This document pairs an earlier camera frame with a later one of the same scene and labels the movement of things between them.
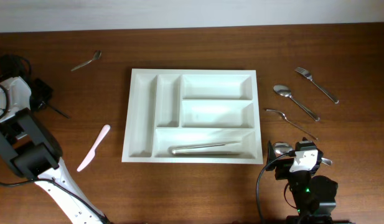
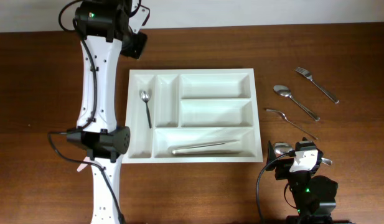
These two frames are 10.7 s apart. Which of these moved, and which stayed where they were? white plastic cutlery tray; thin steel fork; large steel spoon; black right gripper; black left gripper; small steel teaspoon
Moved: small steel teaspoon; black left gripper
Stayed: black right gripper; thin steel fork; white plastic cutlery tray; large steel spoon
